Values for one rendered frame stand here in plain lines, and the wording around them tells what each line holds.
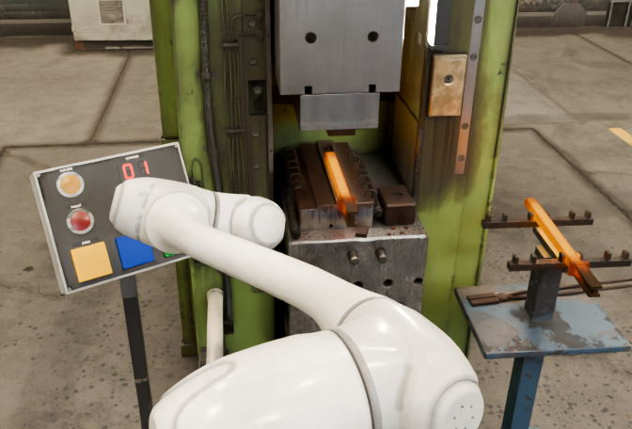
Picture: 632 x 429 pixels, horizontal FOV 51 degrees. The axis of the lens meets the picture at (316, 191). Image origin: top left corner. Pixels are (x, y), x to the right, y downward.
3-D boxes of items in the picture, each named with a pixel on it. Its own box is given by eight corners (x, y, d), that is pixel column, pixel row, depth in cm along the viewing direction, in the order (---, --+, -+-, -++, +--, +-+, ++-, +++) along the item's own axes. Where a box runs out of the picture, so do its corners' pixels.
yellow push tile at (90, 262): (113, 272, 152) (103, 241, 151) (79, 282, 148) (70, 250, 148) (111, 272, 154) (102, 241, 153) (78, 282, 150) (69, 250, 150)
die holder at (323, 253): (416, 362, 201) (429, 235, 181) (290, 373, 197) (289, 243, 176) (377, 261, 251) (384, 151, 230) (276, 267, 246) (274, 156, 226)
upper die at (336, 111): (377, 128, 171) (380, 92, 167) (300, 131, 169) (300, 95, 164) (349, 78, 208) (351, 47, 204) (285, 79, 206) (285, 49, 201)
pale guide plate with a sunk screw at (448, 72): (460, 116, 186) (467, 55, 178) (429, 117, 185) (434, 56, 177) (458, 113, 188) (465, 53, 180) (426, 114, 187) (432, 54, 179)
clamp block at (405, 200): (415, 224, 186) (417, 203, 183) (385, 226, 185) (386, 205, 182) (404, 204, 196) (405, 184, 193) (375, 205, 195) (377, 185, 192)
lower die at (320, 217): (371, 227, 184) (373, 199, 181) (299, 230, 182) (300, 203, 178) (346, 163, 221) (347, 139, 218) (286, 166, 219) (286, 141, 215)
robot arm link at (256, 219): (264, 205, 129) (199, 193, 123) (300, 198, 116) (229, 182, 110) (257, 261, 127) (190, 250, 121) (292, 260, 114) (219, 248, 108)
